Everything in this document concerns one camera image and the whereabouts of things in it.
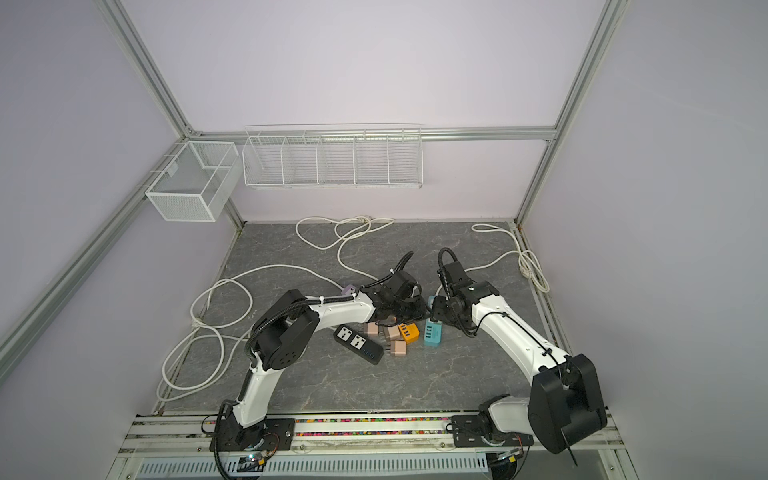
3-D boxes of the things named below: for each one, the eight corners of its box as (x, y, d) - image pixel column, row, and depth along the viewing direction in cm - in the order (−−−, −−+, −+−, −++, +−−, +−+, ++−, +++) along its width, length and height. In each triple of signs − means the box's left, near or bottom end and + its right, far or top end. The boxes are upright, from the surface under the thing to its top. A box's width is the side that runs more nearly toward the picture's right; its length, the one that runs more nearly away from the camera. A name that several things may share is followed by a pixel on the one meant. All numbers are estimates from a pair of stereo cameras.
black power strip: (331, 340, 91) (329, 337, 89) (342, 324, 94) (341, 320, 92) (376, 367, 86) (375, 364, 84) (387, 348, 89) (386, 345, 87)
